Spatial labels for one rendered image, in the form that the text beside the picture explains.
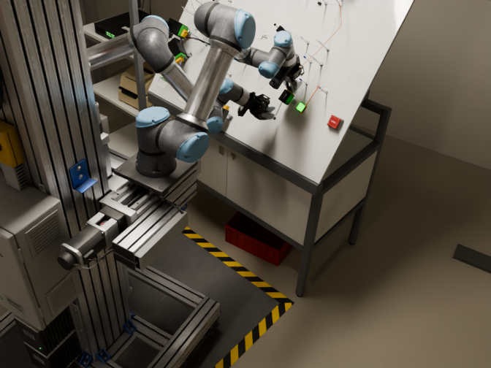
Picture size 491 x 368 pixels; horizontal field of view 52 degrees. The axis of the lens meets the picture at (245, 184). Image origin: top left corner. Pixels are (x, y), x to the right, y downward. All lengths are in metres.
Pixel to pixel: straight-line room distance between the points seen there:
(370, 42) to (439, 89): 1.76
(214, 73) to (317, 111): 0.80
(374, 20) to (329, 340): 1.62
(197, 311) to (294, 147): 0.95
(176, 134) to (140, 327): 1.17
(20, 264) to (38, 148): 0.37
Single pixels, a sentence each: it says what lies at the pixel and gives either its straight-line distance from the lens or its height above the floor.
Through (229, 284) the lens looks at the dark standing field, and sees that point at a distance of 2.99.
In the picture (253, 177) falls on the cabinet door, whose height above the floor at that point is 0.66.
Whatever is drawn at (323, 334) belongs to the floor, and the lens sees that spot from 2.85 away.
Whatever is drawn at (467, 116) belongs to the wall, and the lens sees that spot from 4.15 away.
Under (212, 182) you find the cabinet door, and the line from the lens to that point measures 2.93.
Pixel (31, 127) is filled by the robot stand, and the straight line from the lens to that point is 1.61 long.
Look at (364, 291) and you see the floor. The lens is 3.09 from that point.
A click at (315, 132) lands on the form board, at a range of 2.37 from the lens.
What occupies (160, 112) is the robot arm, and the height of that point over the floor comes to 1.39.
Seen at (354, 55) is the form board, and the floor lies 1.34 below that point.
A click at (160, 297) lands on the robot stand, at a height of 0.21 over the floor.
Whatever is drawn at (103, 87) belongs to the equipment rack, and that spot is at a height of 0.66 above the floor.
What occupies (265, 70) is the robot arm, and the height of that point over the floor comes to 1.39.
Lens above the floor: 2.33
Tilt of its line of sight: 40 degrees down
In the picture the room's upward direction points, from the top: 4 degrees clockwise
